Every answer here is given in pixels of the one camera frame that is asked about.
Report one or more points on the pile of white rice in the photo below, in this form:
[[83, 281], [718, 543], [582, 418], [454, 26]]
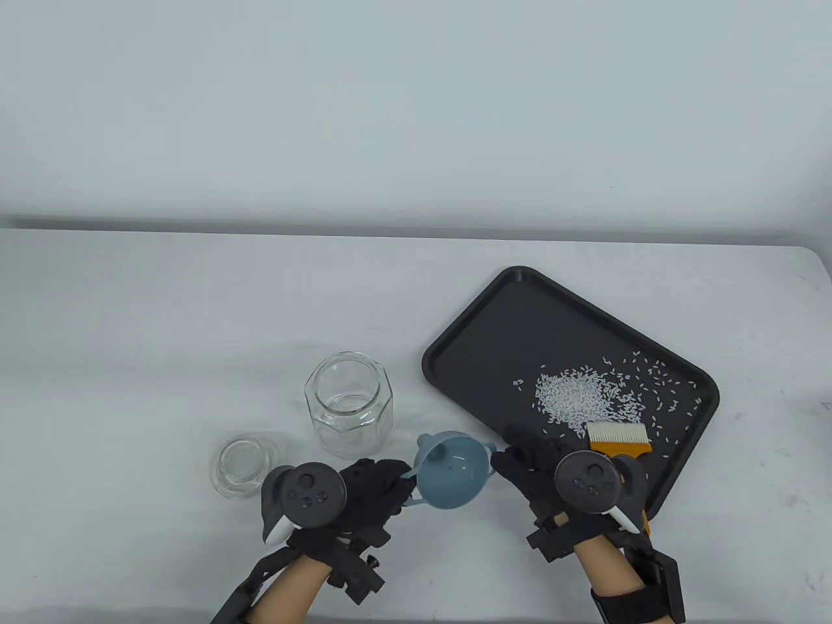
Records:
[[572, 396]]

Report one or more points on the clear glass jar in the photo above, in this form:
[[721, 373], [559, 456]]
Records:
[[348, 416]]

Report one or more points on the black food tray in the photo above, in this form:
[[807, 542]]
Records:
[[520, 325]]

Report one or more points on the person's left forearm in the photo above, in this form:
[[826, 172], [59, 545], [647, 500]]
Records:
[[286, 591]]

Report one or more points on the person's right hand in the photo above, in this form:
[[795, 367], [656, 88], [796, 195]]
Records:
[[530, 468]]

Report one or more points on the clear glass jar lid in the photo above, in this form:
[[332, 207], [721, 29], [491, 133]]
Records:
[[240, 465]]

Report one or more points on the person's left hand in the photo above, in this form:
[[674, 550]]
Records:
[[374, 487]]

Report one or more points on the dark grey left controller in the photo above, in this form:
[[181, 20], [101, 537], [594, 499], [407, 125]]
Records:
[[305, 494]]

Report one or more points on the blue plastic funnel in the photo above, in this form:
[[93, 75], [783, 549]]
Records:
[[452, 478]]

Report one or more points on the orange brush white bristles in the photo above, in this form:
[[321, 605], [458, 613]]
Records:
[[617, 434]]

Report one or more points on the person's right forearm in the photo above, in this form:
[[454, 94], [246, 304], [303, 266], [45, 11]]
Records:
[[614, 565]]

